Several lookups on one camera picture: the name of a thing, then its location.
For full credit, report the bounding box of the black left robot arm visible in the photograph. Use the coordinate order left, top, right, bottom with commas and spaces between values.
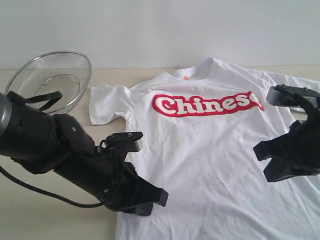
0, 91, 169, 216

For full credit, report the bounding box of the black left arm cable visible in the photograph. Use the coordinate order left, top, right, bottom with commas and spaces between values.
0, 164, 106, 208

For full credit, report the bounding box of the white t-shirt red print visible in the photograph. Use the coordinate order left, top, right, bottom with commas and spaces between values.
89, 58, 320, 240

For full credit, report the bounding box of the metal wire mesh basket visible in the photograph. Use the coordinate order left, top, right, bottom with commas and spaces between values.
4, 51, 92, 115

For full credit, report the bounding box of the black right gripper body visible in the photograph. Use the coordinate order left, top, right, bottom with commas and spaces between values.
286, 107, 320, 175

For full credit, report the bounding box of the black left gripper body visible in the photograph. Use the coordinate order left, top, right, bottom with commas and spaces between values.
53, 147, 151, 213

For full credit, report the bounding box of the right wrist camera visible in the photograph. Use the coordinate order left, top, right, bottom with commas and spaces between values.
266, 84, 320, 110

